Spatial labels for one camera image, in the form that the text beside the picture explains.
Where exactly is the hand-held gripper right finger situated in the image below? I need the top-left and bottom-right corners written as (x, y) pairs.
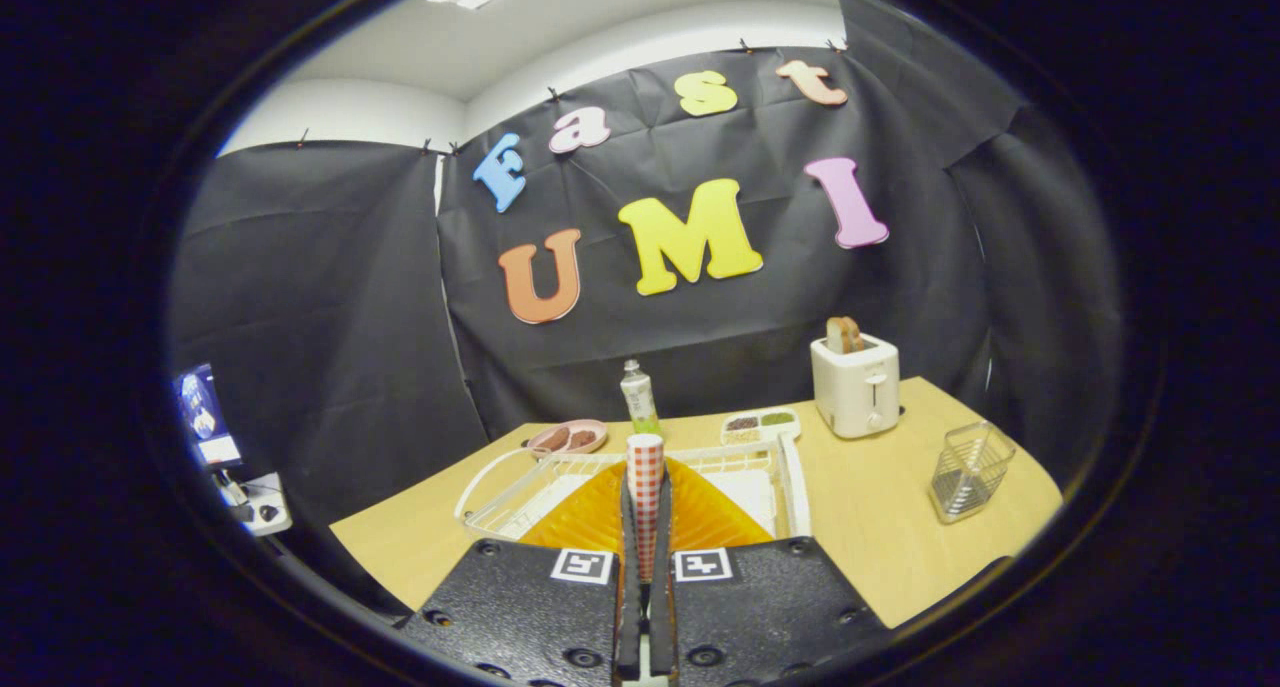
top-left (650, 457), bottom-right (891, 687)

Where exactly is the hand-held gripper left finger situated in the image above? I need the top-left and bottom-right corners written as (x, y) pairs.
top-left (400, 457), bottom-right (646, 687)

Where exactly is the white wire dish rack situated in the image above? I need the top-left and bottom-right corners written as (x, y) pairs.
top-left (454, 432), bottom-right (813, 543)

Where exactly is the red checked handle spoon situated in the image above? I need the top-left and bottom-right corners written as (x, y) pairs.
top-left (626, 433), bottom-right (666, 583)

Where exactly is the metal wire basket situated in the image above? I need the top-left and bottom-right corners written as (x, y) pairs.
top-left (928, 421), bottom-right (1017, 525)

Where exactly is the small pink plate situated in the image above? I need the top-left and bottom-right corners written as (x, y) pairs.
top-left (526, 419), bottom-right (609, 457)

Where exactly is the white divided tray with grains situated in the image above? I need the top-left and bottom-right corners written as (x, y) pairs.
top-left (720, 407), bottom-right (802, 446)

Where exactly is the white toaster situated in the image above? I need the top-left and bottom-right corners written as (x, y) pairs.
top-left (810, 333), bottom-right (901, 440)

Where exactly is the clear bottle with green liquid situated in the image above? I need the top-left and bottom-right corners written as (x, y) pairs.
top-left (620, 359), bottom-right (661, 438)

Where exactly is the black backdrop cloth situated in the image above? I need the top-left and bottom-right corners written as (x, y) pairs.
top-left (165, 0), bottom-right (1126, 608)

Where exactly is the white side desk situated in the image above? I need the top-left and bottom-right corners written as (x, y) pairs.
top-left (232, 470), bottom-right (294, 538)

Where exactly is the computer monitor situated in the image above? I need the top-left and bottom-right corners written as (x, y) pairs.
top-left (175, 364), bottom-right (244, 471)

